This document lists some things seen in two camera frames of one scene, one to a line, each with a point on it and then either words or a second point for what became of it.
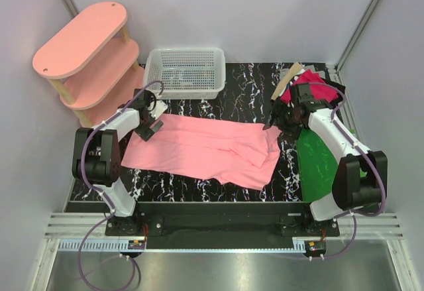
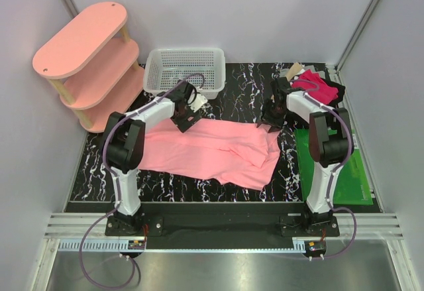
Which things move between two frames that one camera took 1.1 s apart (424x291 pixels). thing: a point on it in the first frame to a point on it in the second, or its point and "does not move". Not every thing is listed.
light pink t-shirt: [238, 153] does not move
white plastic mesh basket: [187, 73] does not move
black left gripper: [144, 132] to [183, 124]
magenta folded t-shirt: [320, 89] does not move
